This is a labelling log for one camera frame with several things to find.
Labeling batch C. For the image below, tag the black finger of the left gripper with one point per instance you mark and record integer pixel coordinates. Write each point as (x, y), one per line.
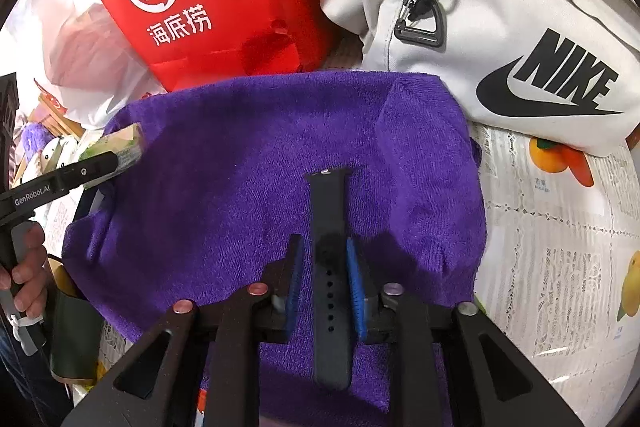
(21, 201)

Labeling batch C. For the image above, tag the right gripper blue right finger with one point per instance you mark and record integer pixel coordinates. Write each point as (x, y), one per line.
(358, 289)

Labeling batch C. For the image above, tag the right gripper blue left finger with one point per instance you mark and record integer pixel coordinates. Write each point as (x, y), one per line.
(294, 267)

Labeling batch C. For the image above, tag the green tissue packet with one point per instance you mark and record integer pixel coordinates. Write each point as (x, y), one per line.
(127, 144)

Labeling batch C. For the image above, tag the left hand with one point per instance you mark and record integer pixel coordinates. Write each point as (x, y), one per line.
(33, 274)

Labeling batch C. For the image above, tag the dark green gold tin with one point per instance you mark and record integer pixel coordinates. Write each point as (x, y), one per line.
(76, 332)

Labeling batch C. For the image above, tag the purple towel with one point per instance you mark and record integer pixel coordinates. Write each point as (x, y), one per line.
(222, 185)

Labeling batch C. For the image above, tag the white Miniso plastic bag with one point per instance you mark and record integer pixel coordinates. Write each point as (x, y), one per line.
(91, 67)

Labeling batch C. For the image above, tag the grey Nike waist bag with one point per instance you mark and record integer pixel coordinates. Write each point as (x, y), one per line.
(562, 70)

